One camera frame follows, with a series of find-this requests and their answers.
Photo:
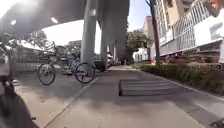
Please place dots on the tall tree trunk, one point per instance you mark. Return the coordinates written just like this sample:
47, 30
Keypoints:
155, 33

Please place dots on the dark vehicle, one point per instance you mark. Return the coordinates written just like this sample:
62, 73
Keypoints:
100, 62

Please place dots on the leafy green tree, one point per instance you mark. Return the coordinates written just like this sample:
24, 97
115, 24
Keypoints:
15, 45

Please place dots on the building with white railings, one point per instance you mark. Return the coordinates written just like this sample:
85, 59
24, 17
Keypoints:
190, 31

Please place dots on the concrete elevated viaduct with pillars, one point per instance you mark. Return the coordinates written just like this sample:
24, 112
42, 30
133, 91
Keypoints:
89, 33

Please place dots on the grey paved footpath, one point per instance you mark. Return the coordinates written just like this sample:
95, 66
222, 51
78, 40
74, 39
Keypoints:
100, 110

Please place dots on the bicycle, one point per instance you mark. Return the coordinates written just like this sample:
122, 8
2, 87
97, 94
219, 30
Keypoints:
66, 68

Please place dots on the low green hedge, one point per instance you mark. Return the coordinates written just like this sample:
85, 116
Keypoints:
186, 74

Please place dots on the pale distant building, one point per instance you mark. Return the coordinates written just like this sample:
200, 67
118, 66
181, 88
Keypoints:
144, 41

